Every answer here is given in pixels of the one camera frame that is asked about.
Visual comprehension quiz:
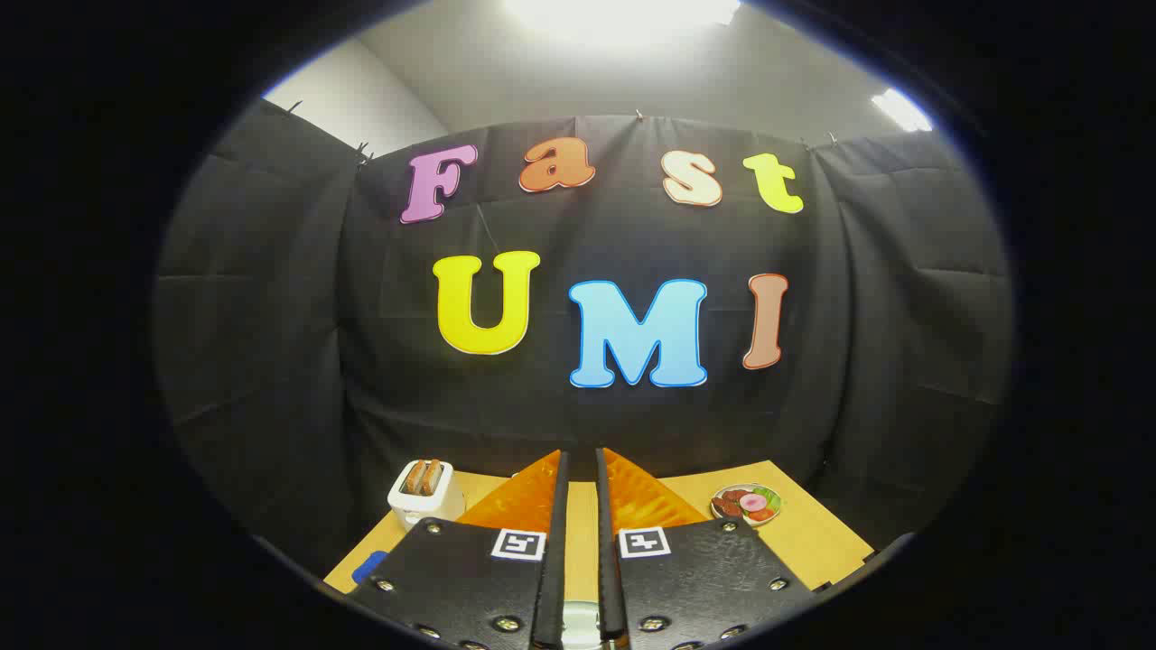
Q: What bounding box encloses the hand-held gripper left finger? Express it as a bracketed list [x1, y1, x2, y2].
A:
[346, 450, 570, 650]

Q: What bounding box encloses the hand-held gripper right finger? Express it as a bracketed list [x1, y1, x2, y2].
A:
[594, 447, 818, 650]

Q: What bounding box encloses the white toaster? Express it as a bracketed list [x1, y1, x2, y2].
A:
[388, 459, 466, 529]

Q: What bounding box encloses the plate of sliced food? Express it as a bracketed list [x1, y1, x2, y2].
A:
[710, 484, 783, 527]

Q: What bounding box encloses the ceiling light panel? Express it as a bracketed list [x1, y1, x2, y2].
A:
[501, 0, 741, 46]
[872, 88, 933, 133]

